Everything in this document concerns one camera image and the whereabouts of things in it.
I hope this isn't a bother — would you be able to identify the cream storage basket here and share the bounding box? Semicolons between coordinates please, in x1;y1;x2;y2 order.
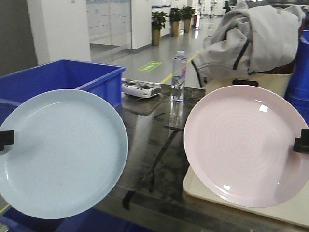
203;73;292;97

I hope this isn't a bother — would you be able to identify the grey jacket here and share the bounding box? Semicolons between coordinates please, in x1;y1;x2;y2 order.
192;1;306;87

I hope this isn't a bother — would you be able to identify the clear water bottle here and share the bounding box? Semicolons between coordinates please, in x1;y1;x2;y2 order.
171;50;187;102

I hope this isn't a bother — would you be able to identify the white grey remote controller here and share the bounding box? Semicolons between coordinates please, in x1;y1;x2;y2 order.
122;81;162;99

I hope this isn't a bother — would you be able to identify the light pink plate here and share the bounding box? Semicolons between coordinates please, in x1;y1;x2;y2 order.
184;85;309;208

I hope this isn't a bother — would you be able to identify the light blue plate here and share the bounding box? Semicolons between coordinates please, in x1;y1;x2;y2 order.
0;89;128;219

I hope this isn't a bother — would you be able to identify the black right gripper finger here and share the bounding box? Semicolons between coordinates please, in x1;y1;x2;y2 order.
293;129;309;153

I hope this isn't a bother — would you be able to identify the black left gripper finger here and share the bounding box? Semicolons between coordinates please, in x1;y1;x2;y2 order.
0;130;15;151

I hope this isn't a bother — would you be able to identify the potted plant gold pot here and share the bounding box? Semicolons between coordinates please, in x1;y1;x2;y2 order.
151;11;167;46

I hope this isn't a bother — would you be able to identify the cream serving tray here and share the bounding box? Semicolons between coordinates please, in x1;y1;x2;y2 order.
183;167;309;229

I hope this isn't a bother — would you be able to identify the blue plastic bin left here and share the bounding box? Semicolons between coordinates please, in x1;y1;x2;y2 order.
0;59;125;123

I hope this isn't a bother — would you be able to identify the blue stacked crate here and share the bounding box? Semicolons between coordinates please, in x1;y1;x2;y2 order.
284;30;309;124

